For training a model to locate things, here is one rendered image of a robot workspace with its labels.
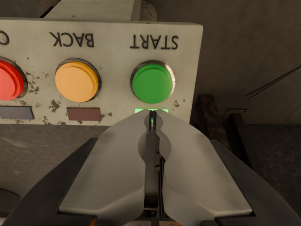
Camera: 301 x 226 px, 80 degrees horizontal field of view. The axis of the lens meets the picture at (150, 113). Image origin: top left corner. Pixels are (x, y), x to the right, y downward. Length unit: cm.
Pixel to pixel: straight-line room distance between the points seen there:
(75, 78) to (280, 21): 86
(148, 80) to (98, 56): 5
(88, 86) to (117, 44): 5
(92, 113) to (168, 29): 12
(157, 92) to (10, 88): 14
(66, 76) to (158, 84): 9
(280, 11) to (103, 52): 81
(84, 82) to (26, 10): 75
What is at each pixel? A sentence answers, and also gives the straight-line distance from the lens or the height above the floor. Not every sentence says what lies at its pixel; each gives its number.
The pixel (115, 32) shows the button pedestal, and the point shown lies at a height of 58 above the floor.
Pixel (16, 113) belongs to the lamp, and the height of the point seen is 61.
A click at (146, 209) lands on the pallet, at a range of 251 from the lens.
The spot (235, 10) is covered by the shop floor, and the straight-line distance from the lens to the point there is 85.
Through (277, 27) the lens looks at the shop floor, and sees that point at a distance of 96.
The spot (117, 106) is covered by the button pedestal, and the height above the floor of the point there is 61.
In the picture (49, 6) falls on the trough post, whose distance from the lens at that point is 86.
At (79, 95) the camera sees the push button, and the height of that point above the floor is 61.
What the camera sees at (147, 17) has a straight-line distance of 64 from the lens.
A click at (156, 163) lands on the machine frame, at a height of 7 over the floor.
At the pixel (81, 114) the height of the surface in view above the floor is 61.
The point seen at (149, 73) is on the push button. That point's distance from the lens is 17.
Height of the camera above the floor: 75
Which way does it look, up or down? 42 degrees down
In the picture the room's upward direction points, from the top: 180 degrees counter-clockwise
